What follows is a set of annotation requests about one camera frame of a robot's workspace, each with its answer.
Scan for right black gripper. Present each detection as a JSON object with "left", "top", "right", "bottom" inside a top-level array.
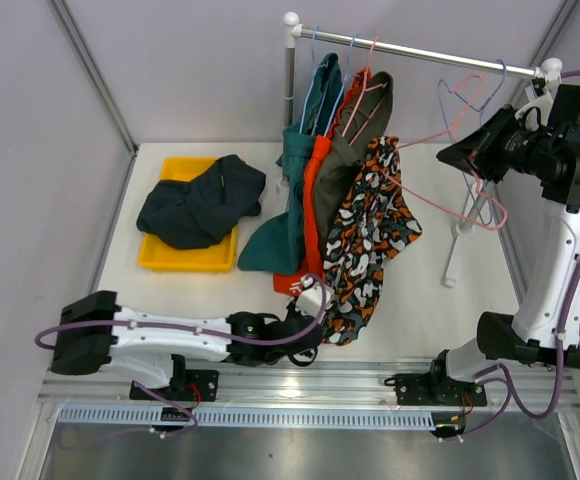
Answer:
[{"left": 439, "top": 104, "right": 564, "bottom": 185}]

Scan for olive green shorts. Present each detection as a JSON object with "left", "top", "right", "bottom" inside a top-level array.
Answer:
[{"left": 314, "top": 71, "right": 393, "bottom": 252}]

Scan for pink hanger of olive shorts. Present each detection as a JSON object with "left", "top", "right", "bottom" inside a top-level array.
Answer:
[{"left": 342, "top": 35, "right": 389, "bottom": 146}]

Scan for orange camouflage pattern shorts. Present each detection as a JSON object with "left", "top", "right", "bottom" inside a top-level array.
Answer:
[{"left": 321, "top": 136, "right": 423, "bottom": 346}]

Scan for dark navy shorts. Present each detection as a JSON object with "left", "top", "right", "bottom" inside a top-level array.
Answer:
[{"left": 136, "top": 154, "right": 266, "bottom": 250}]

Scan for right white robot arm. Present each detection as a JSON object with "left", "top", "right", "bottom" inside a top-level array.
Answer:
[{"left": 426, "top": 85, "right": 580, "bottom": 404}]

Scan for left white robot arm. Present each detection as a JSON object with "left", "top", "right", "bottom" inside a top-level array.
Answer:
[{"left": 49, "top": 288, "right": 329, "bottom": 400}]

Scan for blue hanger of orange shorts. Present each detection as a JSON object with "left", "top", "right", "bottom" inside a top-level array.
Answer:
[{"left": 324, "top": 34, "right": 358, "bottom": 138}]

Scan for blue hanger of teal shorts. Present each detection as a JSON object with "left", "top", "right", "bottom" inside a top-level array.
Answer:
[{"left": 299, "top": 27, "right": 327, "bottom": 135}]

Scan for teal shorts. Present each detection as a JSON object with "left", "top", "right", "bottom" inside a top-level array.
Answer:
[{"left": 237, "top": 52, "right": 342, "bottom": 275}]

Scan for metal clothes rack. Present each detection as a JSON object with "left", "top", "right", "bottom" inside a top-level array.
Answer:
[{"left": 283, "top": 12, "right": 566, "bottom": 288}]

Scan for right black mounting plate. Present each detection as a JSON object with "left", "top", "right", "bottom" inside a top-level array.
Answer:
[{"left": 383, "top": 373, "right": 487, "bottom": 407}]

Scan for black mounting plate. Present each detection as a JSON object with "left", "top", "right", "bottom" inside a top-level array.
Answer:
[
  {"left": 145, "top": 369, "right": 219, "bottom": 402},
  {"left": 383, "top": 373, "right": 487, "bottom": 407}
]

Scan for yellow plastic tray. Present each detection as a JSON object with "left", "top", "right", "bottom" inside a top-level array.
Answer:
[{"left": 138, "top": 157, "right": 238, "bottom": 273}]

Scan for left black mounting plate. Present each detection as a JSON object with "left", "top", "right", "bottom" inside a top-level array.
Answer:
[{"left": 145, "top": 369, "right": 219, "bottom": 402}]

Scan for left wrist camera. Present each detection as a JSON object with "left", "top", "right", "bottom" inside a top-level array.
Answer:
[{"left": 295, "top": 273, "right": 334, "bottom": 318}]

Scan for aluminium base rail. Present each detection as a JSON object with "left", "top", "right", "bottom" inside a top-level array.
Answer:
[{"left": 37, "top": 357, "right": 580, "bottom": 413}]

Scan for slotted cable duct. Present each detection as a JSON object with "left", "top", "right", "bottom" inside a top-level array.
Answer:
[{"left": 58, "top": 404, "right": 436, "bottom": 431}]

